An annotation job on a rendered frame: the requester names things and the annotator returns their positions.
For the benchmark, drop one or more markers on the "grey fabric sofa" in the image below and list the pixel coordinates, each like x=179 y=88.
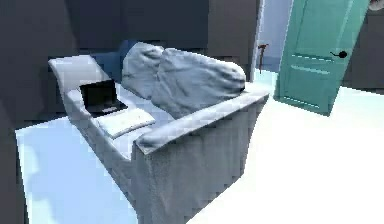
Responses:
x=186 y=166

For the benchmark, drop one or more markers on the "teal room door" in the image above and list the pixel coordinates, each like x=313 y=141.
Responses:
x=316 y=53

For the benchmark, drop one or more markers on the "black open laptop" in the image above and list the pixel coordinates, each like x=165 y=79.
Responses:
x=100 y=98

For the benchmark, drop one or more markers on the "brown thin stand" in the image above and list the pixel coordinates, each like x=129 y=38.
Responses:
x=262 y=55

